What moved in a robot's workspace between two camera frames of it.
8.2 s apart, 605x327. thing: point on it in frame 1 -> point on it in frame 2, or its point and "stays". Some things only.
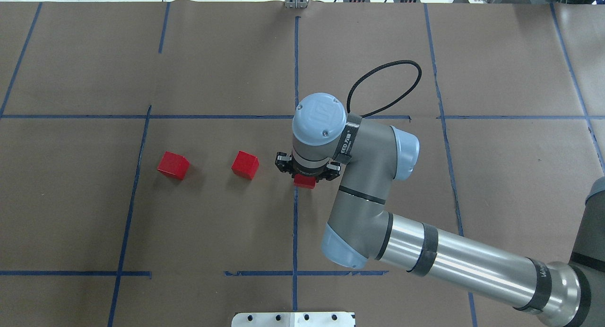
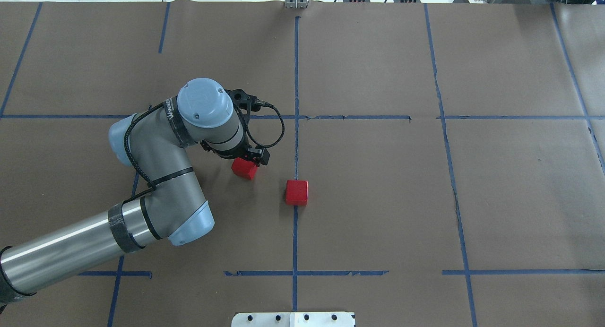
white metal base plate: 293,319 stays
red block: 245,165 stays
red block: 303,181 -> 297,193
